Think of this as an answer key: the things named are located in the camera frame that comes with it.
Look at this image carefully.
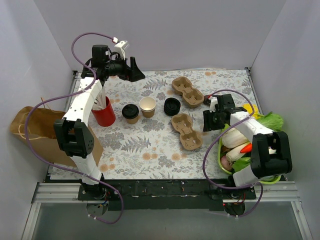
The brown cardboard cup carrier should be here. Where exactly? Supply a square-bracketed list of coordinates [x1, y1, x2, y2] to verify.
[171, 76, 204, 108]
[171, 113, 203, 151]

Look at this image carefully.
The brown paper coffee cup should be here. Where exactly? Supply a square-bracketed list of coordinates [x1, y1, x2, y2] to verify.
[139, 96, 156, 118]

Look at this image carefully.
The black coffee cup lid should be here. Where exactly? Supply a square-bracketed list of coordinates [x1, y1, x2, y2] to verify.
[122, 104, 139, 120]

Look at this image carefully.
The stack of black lids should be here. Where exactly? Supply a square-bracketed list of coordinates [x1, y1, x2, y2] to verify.
[163, 97, 181, 117]

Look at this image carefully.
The brown paper bag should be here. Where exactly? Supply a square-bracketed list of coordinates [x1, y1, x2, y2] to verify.
[9, 97, 104, 169]

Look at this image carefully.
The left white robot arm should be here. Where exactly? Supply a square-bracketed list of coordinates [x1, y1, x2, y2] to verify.
[53, 40, 145, 200]

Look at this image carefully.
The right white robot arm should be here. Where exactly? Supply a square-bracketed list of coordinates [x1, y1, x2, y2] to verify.
[203, 90, 293, 199]

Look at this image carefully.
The yellow toy napa cabbage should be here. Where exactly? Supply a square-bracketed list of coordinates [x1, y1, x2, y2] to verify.
[242, 103, 260, 119]

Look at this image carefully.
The small white toy cabbage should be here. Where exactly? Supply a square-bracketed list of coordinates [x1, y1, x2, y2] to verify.
[226, 145, 247, 162]

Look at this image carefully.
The red toy chili pepper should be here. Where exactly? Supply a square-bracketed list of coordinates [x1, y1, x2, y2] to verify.
[240, 143, 253, 154]

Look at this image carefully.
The purple toy onion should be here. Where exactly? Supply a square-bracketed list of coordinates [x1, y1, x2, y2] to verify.
[220, 155, 233, 172]

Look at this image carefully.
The green toy cabbage head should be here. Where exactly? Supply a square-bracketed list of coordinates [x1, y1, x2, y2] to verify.
[232, 157, 251, 172]

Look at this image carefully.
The red plastic cup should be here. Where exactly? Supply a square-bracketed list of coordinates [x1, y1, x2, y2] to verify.
[91, 96, 116, 127]

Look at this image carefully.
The green toy napa cabbage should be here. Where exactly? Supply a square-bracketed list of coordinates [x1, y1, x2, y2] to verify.
[221, 112, 285, 148]

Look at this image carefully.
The green plastic basket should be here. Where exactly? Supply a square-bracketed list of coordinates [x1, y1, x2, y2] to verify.
[217, 139, 281, 185]

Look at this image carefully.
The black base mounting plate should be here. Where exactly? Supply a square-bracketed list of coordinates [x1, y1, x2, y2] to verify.
[77, 179, 256, 211]

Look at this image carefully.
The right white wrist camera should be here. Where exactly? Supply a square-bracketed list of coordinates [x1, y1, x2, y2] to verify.
[209, 96, 218, 112]

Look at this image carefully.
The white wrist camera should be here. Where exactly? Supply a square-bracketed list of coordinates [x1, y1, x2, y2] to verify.
[114, 40, 129, 60]
[209, 96, 218, 112]

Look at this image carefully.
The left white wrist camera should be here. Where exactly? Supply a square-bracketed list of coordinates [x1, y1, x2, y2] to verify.
[114, 40, 129, 60]

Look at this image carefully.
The aluminium frame rail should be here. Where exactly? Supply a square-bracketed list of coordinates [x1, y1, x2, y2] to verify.
[22, 181, 312, 240]

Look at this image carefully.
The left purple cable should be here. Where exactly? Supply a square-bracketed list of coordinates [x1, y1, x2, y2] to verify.
[24, 32, 125, 225]

